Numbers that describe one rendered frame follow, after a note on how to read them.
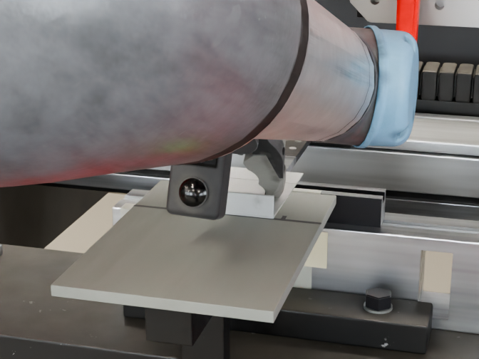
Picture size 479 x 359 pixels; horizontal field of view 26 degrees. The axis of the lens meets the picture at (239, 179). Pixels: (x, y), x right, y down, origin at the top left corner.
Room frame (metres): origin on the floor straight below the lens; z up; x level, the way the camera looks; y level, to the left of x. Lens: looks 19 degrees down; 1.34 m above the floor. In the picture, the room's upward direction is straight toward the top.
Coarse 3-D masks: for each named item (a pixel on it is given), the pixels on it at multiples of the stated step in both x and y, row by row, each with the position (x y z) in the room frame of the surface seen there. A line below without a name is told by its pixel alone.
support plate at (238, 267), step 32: (160, 192) 0.95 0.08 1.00; (128, 224) 0.87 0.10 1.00; (160, 224) 0.87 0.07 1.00; (192, 224) 0.87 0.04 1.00; (224, 224) 0.87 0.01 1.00; (256, 224) 0.87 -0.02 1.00; (288, 224) 0.87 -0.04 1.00; (320, 224) 0.87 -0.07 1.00; (96, 256) 0.80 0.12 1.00; (128, 256) 0.80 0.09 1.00; (160, 256) 0.80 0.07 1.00; (192, 256) 0.80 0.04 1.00; (224, 256) 0.80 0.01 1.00; (256, 256) 0.80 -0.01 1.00; (288, 256) 0.80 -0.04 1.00; (64, 288) 0.74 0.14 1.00; (96, 288) 0.73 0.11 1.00; (128, 288) 0.73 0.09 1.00; (160, 288) 0.73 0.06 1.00; (192, 288) 0.73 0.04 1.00; (224, 288) 0.73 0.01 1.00; (256, 288) 0.73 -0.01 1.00; (288, 288) 0.74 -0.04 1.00; (256, 320) 0.70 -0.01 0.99
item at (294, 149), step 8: (288, 144) 1.10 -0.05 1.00; (296, 144) 1.10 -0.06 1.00; (304, 144) 1.10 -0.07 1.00; (312, 144) 1.16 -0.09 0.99; (320, 144) 1.16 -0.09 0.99; (328, 144) 1.15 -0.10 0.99; (336, 144) 1.15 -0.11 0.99; (288, 152) 1.07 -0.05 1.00; (296, 152) 1.07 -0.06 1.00; (288, 160) 1.04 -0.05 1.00; (296, 160) 1.06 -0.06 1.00; (288, 168) 1.02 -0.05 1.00
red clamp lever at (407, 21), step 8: (400, 0) 0.87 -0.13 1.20; (408, 0) 0.87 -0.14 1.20; (416, 0) 0.87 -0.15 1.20; (400, 8) 0.87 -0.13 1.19; (408, 8) 0.87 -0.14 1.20; (416, 8) 0.87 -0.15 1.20; (400, 16) 0.87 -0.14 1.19; (408, 16) 0.87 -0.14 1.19; (416, 16) 0.87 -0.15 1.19; (400, 24) 0.87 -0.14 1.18; (408, 24) 0.87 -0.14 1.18; (416, 24) 0.87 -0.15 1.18; (408, 32) 0.87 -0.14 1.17; (416, 32) 0.87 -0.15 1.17; (416, 40) 0.88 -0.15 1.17
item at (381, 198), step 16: (336, 192) 0.95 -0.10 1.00; (352, 192) 0.97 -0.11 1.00; (368, 192) 0.96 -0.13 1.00; (384, 192) 0.96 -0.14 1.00; (336, 208) 0.95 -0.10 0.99; (352, 208) 0.95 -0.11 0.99; (368, 208) 0.94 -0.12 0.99; (384, 208) 0.96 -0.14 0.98; (352, 224) 0.94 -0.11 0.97; (368, 224) 0.94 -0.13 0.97
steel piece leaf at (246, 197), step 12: (240, 180) 0.98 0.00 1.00; (252, 180) 0.98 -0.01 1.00; (228, 192) 0.89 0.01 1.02; (240, 192) 0.89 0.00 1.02; (252, 192) 0.95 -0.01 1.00; (264, 192) 0.95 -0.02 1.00; (288, 192) 0.95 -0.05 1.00; (228, 204) 0.89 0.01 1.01; (240, 204) 0.89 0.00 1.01; (252, 204) 0.89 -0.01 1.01; (264, 204) 0.89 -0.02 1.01; (276, 204) 0.91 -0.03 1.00; (252, 216) 0.89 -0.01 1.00; (264, 216) 0.89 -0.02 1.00
